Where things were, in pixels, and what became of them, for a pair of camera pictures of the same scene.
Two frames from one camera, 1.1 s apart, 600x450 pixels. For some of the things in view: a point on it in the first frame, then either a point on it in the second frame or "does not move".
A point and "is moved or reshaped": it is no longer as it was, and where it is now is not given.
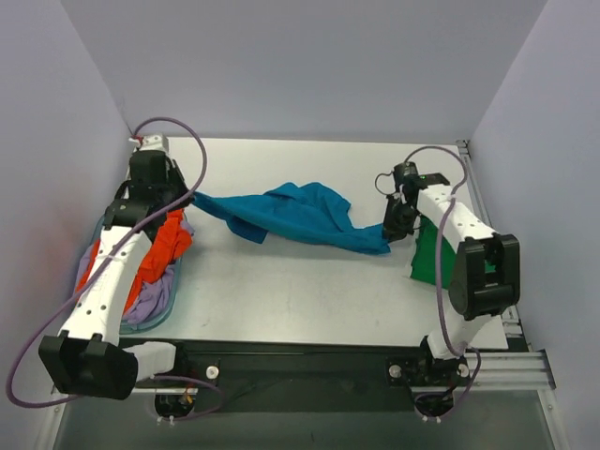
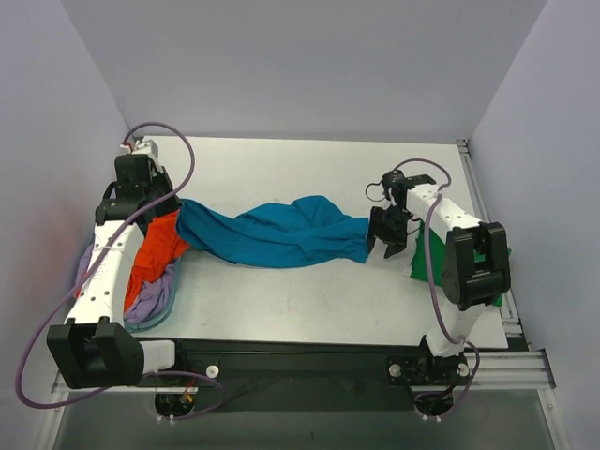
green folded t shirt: (424, 266) does not move
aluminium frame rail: (517, 367) does not move
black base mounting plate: (288, 378) does not move
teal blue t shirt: (314, 213) is moved or reshaped
